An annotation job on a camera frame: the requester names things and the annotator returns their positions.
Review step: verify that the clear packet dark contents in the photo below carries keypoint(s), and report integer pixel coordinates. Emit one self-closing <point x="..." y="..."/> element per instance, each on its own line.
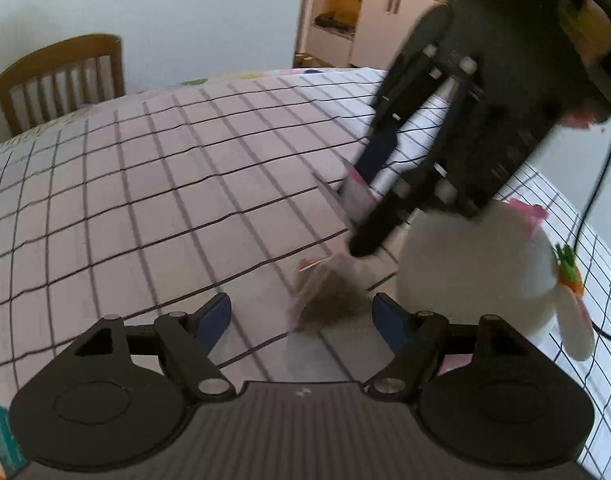
<point x="330" y="305"/>

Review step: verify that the white cabinet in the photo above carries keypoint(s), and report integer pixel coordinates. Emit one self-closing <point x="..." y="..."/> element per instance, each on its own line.
<point x="380" y="25"/>

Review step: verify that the white checked tablecloth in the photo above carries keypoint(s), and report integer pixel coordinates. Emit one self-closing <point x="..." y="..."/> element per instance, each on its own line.
<point x="160" y="185"/>

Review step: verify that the clear packet pink header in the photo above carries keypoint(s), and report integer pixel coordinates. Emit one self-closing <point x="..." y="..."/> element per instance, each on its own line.
<point x="355" y="195"/>

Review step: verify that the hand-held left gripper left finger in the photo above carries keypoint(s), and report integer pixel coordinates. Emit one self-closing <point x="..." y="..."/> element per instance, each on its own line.
<point x="213" y="317"/>

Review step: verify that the wooden chair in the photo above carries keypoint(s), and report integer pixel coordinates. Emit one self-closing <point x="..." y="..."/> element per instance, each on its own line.
<point x="60" y="50"/>

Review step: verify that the white rabbit plush toy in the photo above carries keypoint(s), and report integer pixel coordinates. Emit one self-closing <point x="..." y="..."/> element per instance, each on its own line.
<point x="465" y="270"/>

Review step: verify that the white open shelf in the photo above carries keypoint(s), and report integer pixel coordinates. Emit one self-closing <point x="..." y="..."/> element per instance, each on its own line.
<point x="330" y="20"/>

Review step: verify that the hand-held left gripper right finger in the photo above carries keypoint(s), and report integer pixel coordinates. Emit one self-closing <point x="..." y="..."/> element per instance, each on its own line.
<point x="385" y="317"/>

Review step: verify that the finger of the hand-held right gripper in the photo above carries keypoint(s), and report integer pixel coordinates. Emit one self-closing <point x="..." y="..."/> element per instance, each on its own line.
<point x="375" y="232"/>
<point x="380" y="152"/>

